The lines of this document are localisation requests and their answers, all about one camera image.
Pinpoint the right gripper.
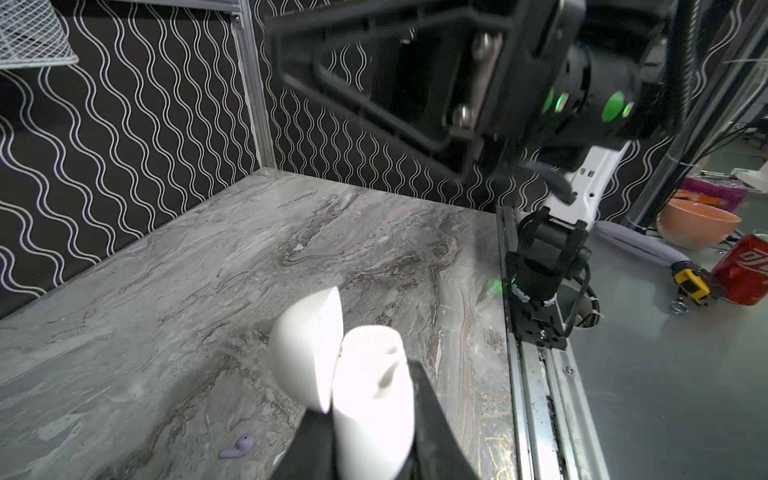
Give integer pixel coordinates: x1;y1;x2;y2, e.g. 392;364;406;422
264;1;587;180

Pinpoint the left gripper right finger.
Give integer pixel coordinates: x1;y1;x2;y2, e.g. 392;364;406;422
407;360;478;480

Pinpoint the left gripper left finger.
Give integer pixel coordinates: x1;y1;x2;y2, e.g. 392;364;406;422
270;410;336;480

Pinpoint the white round earbud case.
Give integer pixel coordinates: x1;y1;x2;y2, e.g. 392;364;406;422
268;287;415;479

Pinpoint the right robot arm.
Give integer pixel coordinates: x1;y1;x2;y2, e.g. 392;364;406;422
265;1;704;233

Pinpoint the purple earbud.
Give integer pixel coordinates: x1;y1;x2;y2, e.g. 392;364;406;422
218;435;255;460

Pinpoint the purple flat object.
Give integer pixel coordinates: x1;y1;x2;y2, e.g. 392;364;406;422
592;221;690;267

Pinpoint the orange bowl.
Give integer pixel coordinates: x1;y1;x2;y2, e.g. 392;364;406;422
657;199;741;250

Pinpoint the yellow tape measure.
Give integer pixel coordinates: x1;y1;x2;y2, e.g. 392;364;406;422
670;260;727;315

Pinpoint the red soda can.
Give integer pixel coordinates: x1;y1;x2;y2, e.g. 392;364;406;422
712;231;767;306

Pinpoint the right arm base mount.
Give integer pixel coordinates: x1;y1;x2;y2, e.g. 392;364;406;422
496;206;591;351

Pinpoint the white wire mesh basket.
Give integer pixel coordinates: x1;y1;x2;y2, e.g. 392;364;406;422
1;0;79;70

